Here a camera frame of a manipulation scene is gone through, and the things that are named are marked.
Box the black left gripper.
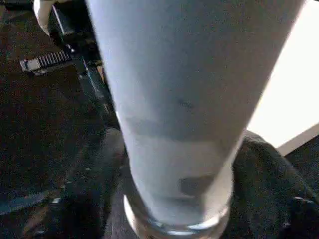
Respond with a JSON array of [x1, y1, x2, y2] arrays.
[[19, 0, 121, 131]]

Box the black plastic mat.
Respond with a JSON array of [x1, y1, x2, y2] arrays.
[[0, 0, 319, 239]]

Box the white plastic table leg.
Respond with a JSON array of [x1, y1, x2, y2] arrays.
[[84, 0, 306, 239]]

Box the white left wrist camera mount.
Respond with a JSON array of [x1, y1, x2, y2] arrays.
[[32, 0, 59, 36]]

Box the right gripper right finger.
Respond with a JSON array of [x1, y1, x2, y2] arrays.
[[221, 131, 319, 239]]

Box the white plastic table top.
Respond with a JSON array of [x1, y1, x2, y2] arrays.
[[246, 0, 319, 156]]

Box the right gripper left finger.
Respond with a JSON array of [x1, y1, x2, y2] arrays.
[[30, 127, 128, 239]]

